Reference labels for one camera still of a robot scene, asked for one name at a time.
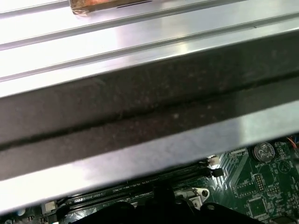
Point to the black PC case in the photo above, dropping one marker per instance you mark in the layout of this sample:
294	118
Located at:
140	93

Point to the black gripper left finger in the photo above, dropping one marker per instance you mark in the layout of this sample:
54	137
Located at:
126	214

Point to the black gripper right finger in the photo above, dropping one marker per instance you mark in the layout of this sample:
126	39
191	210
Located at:
210	217

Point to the CPU socket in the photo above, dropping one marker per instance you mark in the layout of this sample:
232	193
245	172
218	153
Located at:
198	193

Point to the green motherboard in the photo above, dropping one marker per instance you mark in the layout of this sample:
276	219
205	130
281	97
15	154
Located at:
268	186

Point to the silver coin battery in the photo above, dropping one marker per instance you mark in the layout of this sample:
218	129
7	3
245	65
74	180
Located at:
262	152

